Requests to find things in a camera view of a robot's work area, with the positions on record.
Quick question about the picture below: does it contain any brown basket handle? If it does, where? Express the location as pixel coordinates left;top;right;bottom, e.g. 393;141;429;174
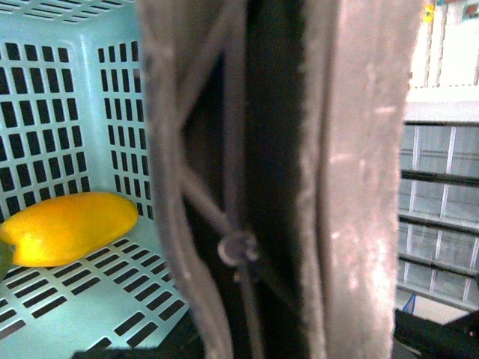
137;1;422;358

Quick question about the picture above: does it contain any light blue plastic basket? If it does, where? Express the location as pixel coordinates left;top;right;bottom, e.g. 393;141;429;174
1;1;188;358

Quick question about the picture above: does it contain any yellow mango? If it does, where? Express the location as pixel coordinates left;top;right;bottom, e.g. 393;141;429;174
1;191;139;268

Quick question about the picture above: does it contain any glass door refrigerator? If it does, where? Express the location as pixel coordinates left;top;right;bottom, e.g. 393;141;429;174
397;100;478;311

